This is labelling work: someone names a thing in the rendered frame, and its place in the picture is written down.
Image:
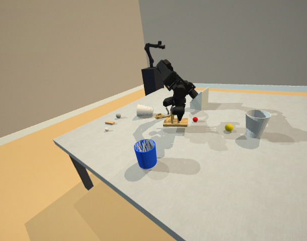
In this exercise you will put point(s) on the yellow ball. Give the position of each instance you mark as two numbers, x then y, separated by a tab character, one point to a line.
229	127

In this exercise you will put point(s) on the blue cup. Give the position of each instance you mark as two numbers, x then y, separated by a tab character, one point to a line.
145	151

